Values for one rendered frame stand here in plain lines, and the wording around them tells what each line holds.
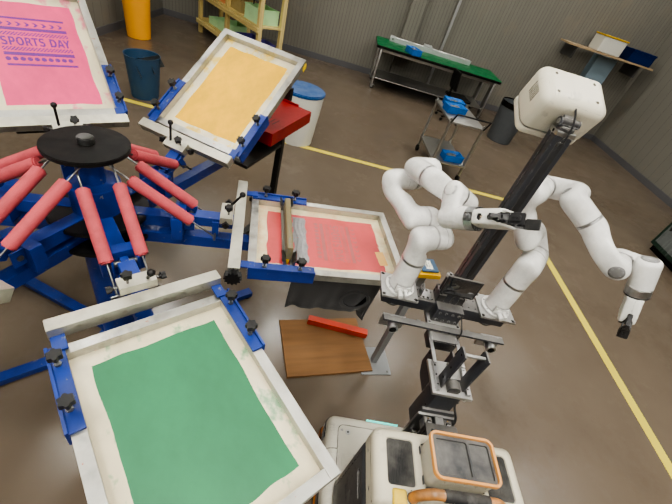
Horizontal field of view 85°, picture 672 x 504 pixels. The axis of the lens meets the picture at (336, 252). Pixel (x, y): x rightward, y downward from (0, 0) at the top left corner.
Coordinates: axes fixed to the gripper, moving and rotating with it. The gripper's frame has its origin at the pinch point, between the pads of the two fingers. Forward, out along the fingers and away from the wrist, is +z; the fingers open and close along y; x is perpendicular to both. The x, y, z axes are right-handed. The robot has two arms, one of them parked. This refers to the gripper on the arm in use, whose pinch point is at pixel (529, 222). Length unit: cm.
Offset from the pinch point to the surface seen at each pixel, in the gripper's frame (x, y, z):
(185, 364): 66, -59, -77
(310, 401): 114, 38, -129
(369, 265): 23, 29, -89
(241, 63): -84, -24, -180
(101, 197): 14, -87, -132
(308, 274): 31, -8, -89
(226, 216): 12, -39, -119
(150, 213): 17, -67, -137
